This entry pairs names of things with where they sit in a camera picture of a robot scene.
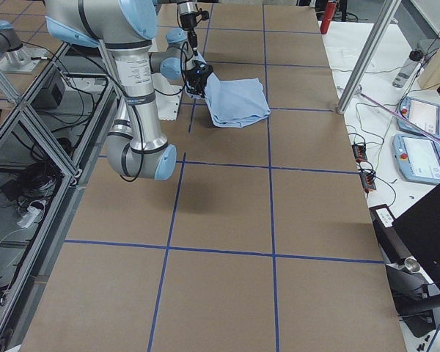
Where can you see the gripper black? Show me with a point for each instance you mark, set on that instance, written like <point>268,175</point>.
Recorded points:
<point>188,21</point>
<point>196,79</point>

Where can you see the light blue t-shirt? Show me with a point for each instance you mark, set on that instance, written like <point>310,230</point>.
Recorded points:
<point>236,103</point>

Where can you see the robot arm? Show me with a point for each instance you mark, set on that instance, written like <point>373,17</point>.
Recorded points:
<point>186,7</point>
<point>136,146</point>

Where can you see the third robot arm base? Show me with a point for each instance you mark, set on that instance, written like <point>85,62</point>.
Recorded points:
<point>15,56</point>

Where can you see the red cylinder tube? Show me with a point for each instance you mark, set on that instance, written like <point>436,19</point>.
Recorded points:
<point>328,15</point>

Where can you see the black power box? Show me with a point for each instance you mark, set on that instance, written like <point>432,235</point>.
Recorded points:
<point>51,94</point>

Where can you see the orange connector board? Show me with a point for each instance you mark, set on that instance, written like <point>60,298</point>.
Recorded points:
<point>365,168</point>

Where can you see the teach pendant far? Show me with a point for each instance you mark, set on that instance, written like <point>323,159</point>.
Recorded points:
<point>423,114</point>

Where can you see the teach pendant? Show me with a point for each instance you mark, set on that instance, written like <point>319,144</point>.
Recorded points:
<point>418,158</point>
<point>423,114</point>

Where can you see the teach pendant near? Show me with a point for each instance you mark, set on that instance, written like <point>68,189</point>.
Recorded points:
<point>418,158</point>

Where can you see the reacher grabber stick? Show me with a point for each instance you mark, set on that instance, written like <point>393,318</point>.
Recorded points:
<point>399,116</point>

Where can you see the black monitor on stand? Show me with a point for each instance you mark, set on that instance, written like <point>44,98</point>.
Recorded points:
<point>411,245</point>

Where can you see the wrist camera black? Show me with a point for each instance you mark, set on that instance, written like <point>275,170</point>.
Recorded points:
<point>203,14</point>
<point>202,70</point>

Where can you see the aluminium frame post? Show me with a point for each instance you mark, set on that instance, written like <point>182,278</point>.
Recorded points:
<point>373,40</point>

